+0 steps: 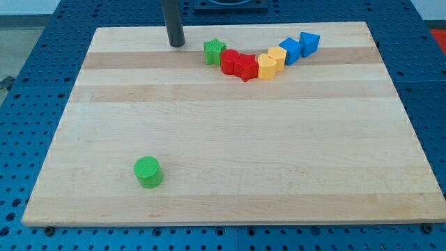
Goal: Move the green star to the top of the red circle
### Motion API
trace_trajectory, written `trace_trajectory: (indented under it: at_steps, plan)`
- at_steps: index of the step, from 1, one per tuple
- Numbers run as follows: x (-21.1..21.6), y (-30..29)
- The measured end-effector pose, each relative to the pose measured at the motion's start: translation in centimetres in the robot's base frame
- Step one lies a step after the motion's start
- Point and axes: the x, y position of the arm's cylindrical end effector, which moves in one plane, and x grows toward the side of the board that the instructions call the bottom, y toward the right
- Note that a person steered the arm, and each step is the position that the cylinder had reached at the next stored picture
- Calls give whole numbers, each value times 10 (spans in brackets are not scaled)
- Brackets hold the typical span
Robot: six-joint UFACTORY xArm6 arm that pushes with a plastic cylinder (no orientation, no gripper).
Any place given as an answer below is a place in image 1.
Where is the red star block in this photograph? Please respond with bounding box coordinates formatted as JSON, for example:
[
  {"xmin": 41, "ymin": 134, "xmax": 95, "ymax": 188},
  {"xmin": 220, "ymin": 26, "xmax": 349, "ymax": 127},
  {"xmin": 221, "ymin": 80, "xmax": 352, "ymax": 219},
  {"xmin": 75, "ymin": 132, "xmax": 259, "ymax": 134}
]
[{"xmin": 233, "ymin": 54, "xmax": 259, "ymax": 82}]

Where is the green star block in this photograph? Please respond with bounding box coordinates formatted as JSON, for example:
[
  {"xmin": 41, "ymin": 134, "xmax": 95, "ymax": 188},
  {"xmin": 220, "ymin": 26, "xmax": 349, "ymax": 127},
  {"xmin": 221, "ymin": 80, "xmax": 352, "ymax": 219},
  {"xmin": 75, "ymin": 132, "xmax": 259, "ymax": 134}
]
[{"xmin": 203, "ymin": 38, "xmax": 226, "ymax": 66}]

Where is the red cylinder block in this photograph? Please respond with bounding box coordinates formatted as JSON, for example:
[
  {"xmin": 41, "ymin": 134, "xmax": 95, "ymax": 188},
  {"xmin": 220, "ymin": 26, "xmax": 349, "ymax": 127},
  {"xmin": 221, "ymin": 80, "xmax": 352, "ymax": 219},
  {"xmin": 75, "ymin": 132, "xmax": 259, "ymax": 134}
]
[{"xmin": 220, "ymin": 50, "xmax": 240, "ymax": 75}]

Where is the yellow heart block front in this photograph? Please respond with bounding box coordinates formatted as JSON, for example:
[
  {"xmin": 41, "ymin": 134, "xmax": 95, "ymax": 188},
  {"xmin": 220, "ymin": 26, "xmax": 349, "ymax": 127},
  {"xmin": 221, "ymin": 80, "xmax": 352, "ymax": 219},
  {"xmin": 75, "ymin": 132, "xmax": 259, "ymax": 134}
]
[{"xmin": 257, "ymin": 54, "xmax": 277, "ymax": 79}]

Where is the yellow heart block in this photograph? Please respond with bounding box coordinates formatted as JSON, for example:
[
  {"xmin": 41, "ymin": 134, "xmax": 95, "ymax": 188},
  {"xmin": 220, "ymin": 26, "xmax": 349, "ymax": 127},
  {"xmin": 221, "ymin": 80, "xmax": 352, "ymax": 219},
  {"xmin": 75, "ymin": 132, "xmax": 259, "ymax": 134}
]
[
  {"xmin": 257, "ymin": 54, "xmax": 277, "ymax": 79},
  {"xmin": 267, "ymin": 46, "xmax": 286, "ymax": 72}
]

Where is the green cylinder block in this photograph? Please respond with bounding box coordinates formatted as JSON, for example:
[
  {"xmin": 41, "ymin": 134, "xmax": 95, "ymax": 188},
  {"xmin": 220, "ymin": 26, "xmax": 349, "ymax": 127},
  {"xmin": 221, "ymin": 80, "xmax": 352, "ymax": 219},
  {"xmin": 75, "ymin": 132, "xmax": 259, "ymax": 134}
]
[{"xmin": 133, "ymin": 156, "xmax": 164, "ymax": 189}]

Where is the yellow heart block rear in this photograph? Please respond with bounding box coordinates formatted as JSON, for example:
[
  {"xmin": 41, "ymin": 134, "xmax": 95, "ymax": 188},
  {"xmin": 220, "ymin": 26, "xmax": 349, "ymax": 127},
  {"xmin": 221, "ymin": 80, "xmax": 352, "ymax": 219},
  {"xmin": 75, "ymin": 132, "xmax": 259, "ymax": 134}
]
[{"xmin": 267, "ymin": 46, "xmax": 286, "ymax": 72}]

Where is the wooden board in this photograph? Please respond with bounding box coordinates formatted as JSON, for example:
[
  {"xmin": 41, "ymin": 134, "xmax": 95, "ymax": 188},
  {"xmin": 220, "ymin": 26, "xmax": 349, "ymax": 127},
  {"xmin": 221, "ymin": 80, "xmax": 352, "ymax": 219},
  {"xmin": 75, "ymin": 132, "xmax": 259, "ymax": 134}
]
[{"xmin": 22, "ymin": 22, "xmax": 445, "ymax": 227}]

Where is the blue cube block left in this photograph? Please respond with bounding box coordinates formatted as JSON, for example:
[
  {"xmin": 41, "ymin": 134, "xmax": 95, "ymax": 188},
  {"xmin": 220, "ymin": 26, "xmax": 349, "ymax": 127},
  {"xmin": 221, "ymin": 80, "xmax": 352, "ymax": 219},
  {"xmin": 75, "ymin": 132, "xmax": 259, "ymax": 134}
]
[{"xmin": 279, "ymin": 37, "xmax": 302, "ymax": 66}]

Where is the blue cube block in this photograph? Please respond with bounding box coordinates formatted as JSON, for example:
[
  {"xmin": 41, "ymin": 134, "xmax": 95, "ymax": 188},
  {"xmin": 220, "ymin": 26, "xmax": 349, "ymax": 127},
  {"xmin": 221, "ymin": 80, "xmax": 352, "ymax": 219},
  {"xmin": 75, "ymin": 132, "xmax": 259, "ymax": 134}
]
[
  {"xmin": 300, "ymin": 32, "xmax": 320, "ymax": 57},
  {"xmin": 279, "ymin": 37, "xmax": 302, "ymax": 66}
]

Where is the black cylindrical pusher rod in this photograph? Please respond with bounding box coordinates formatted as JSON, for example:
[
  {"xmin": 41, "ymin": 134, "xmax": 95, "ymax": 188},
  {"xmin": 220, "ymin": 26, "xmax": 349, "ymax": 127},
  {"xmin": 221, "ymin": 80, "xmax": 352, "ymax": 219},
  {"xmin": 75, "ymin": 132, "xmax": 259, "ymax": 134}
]
[{"xmin": 161, "ymin": 0, "xmax": 185, "ymax": 47}]

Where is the blue cube block right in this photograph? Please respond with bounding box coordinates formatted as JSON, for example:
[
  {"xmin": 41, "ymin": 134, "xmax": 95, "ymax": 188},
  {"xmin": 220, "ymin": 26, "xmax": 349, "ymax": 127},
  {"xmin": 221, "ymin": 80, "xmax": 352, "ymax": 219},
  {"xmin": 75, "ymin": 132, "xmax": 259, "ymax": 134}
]
[{"xmin": 300, "ymin": 32, "xmax": 320, "ymax": 57}]

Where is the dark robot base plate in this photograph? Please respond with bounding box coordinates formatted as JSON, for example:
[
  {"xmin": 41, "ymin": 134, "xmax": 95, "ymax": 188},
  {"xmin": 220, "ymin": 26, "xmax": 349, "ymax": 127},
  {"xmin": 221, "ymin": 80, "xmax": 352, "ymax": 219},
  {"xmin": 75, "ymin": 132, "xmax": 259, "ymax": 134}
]
[{"xmin": 192, "ymin": 0, "xmax": 269, "ymax": 13}]

